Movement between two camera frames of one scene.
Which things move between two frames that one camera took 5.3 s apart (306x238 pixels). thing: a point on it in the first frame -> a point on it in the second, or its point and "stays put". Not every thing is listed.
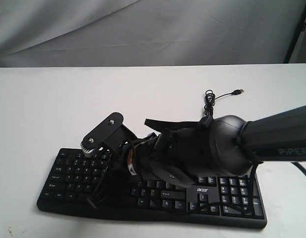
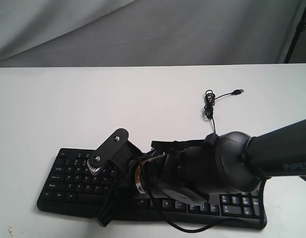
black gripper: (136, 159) -> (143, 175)
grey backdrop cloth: (119, 33) stays put
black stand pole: (299, 28) stays put
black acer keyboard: (212, 202) stays put
